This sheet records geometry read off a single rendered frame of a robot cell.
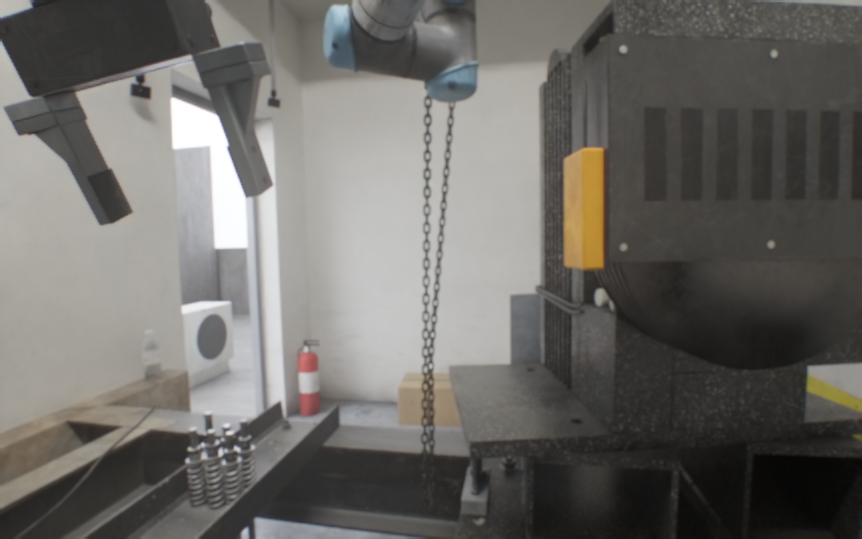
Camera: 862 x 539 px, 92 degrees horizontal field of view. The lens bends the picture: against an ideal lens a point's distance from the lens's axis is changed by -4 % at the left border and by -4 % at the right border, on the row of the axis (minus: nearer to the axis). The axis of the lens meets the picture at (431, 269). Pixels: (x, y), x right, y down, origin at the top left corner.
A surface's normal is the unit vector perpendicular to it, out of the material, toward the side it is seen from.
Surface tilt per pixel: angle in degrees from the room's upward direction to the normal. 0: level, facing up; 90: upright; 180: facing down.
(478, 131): 90
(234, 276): 90
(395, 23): 163
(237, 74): 113
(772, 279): 90
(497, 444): 90
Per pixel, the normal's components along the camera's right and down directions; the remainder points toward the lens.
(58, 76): -0.06, 0.46
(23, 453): 0.98, 0.00
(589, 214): 0.04, 0.07
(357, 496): -0.18, 0.07
